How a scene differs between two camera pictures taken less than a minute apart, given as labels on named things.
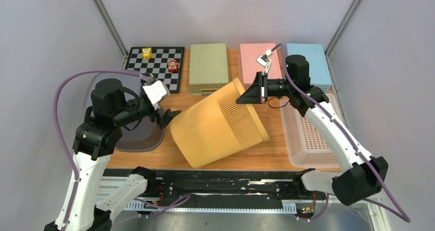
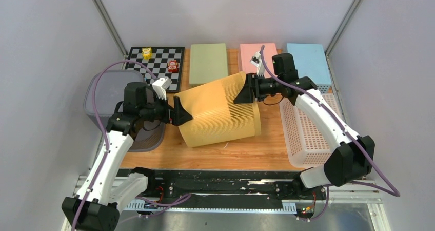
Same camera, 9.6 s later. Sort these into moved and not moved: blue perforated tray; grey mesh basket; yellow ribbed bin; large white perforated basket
Moved: yellow ribbed bin
Not moved: large white perforated basket; grey mesh basket; blue perforated tray
